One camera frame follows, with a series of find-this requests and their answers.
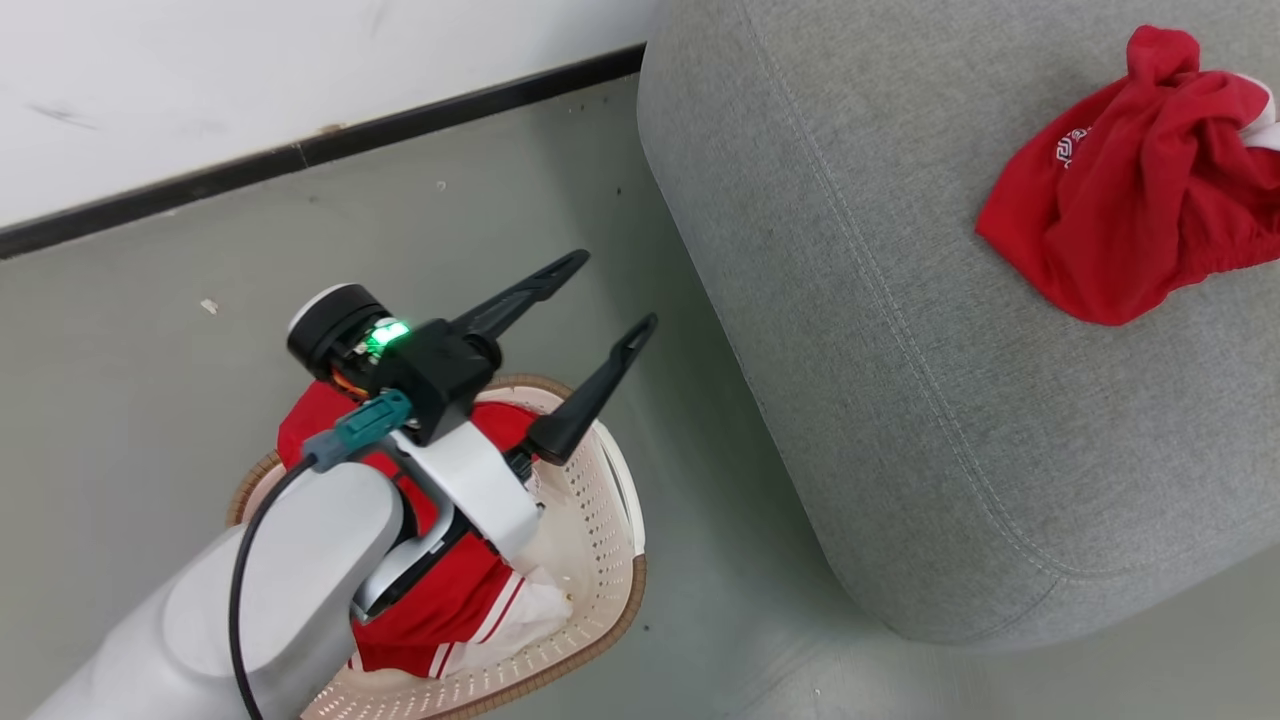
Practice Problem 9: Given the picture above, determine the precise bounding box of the black cable with teal plug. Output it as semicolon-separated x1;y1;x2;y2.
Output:
228;390;414;720

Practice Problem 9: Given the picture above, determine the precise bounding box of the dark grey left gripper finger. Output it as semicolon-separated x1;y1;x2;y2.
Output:
450;249;592;343
526;312;660;467

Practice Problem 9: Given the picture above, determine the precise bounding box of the red garment with white stripes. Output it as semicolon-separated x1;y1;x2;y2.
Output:
277;380;576;681

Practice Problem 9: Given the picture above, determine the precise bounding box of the grey fabric sofa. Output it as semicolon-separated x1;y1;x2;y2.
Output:
637;0;1280;651

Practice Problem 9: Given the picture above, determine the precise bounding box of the white perforated laundry basket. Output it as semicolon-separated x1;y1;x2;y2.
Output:
226;374;649;720

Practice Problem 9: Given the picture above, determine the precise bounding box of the black baseboard strip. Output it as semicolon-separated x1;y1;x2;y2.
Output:
0;43;648;261

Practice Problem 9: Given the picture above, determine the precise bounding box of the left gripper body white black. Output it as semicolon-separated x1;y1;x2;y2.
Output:
287;284;543;563

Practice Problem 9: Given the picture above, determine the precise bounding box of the red garment with white logo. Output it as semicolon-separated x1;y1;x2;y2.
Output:
975;25;1280;327

